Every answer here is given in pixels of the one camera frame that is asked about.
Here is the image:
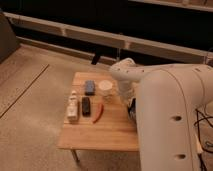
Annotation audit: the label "metal table leg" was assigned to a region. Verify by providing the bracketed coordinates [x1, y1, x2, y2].
[71, 150, 80, 163]

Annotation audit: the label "dark ceramic bowl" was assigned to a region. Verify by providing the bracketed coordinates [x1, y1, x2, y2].
[128, 98, 136, 124]

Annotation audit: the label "red chili pepper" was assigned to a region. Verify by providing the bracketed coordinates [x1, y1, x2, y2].
[92, 103, 104, 123]

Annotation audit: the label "black rectangular block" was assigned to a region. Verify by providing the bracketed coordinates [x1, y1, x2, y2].
[82, 97, 90, 116]

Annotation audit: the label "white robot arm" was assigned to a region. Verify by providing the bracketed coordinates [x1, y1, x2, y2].
[109, 58, 213, 171]

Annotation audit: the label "white plastic bottle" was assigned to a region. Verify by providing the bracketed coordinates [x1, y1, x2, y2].
[67, 90, 78, 122]

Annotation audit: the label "black cables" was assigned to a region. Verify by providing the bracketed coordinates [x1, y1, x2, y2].
[194, 108, 213, 171]

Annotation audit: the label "white paper cup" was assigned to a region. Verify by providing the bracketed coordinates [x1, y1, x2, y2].
[98, 80, 113, 99]

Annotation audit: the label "blue sponge block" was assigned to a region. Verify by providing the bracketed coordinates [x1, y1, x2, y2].
[85, 80, 95, 95]

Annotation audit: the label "wooden table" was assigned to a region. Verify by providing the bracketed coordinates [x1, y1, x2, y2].
[58, 72, 139, 152]

